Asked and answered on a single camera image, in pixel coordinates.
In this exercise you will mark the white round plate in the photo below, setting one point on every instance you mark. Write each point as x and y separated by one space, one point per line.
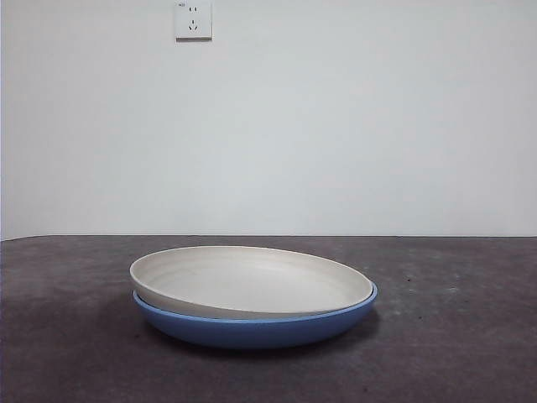
251 281

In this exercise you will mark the blue round plate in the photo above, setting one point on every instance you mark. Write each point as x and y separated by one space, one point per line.
251 333

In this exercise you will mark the white wall power socket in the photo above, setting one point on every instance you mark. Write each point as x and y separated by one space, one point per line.
194 21

